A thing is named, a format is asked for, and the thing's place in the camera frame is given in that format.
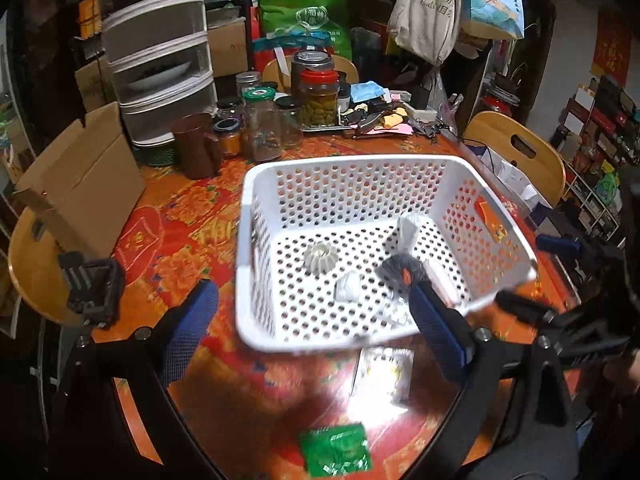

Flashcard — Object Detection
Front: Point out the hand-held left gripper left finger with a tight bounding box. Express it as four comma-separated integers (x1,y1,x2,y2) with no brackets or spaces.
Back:
47,279,221,480

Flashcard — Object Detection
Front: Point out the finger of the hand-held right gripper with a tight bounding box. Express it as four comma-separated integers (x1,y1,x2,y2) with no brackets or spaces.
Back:
495,289,632,357
536,232,626,273

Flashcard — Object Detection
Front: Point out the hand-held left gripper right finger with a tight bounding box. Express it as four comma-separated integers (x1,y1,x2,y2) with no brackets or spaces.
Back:
405,284,581,480

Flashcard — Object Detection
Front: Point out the white packet with yellow print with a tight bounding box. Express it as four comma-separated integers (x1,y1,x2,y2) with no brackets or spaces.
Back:
350,347,415,406

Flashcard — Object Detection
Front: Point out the small yellow orange packet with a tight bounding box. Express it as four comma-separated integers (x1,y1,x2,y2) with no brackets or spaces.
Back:
474,196,508,243

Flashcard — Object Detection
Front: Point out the small clear plastic bag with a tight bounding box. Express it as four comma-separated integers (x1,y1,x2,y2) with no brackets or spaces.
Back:
334,270,365,302

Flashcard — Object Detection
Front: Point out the white plastic bag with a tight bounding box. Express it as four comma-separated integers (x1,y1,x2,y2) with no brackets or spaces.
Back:
397,212,425,261

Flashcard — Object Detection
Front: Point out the white ridged round sponge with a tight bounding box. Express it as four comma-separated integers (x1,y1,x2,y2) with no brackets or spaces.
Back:
303,241,341,276

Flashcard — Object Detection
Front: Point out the white perforated plastic basket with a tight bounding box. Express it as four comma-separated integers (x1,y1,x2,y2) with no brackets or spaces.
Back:
235,155,538,356

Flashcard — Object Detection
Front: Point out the green foil packet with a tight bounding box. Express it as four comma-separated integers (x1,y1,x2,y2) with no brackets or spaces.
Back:
299,424,373,476

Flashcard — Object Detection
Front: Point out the blue and white paper bag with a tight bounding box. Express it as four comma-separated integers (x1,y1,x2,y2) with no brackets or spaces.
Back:
465,142,542,217

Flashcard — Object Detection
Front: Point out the shelf with boxes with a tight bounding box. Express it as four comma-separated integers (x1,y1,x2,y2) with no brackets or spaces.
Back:
550,75,640,241

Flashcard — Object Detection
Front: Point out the black plastic holder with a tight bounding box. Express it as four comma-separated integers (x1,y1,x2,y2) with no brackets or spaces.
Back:
57,251,126,330

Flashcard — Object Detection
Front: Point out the open cardboard box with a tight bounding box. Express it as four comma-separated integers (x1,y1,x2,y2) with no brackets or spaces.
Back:
14,101,147,258

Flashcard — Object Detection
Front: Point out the brown plastic pitcher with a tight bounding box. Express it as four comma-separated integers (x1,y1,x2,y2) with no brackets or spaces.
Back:
171,112,224,179

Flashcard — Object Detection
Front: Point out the clear hanging plastic bag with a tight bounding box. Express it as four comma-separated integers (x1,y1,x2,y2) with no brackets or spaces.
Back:
429,67,459,134

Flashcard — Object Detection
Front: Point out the small jar with orange contents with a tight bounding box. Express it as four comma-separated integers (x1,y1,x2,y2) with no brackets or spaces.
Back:
214,119,244,157

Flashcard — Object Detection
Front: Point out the green lid glass jar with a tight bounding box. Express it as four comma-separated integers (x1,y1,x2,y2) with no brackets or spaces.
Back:
242,87,283,162

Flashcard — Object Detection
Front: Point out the small black lid jar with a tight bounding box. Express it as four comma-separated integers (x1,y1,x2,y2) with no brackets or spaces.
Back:
216,97,243,121

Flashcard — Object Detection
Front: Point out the black lid glass jar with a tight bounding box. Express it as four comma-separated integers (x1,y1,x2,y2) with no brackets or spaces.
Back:
275,96,304,150

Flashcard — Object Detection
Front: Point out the blue cloth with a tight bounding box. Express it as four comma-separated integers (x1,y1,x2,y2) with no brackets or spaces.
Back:
350,80,389,104

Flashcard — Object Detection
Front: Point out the silver lid glass jar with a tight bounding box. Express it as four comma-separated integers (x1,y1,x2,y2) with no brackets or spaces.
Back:
236,71,262,99

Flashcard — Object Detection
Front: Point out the blue printed tote bag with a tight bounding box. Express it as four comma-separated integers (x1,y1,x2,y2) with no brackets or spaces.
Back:
460,0,526,41

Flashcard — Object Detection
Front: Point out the red lid glass jar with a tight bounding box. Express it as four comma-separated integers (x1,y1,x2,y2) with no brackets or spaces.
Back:
299,69,340,128

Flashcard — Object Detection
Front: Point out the flat cardboard box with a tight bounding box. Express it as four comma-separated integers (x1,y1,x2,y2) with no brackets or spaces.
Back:
75,55,114,112

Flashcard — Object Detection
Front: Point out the beige canvas tote bag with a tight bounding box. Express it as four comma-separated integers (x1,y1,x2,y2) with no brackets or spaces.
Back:
387,0,463,67

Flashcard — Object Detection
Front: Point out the white plastic drawer tower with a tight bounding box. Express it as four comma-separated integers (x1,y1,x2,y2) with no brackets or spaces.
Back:
95,0,218,148

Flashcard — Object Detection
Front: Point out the brown cardboard box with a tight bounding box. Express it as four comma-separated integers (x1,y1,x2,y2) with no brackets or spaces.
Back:
207,17,248,78

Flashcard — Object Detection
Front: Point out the dark jar with silver lid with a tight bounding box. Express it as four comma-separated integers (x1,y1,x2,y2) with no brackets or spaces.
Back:
291,51,334,96

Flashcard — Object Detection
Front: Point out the green shopping bag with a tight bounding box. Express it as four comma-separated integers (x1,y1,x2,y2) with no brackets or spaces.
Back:
257,0,353,61

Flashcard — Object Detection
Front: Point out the wooden chair with handle hole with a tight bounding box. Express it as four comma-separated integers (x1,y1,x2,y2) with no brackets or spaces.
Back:
462,111,567,206

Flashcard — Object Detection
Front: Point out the red wall hanging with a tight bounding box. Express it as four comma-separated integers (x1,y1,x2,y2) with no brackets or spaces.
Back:
591,7,632,86

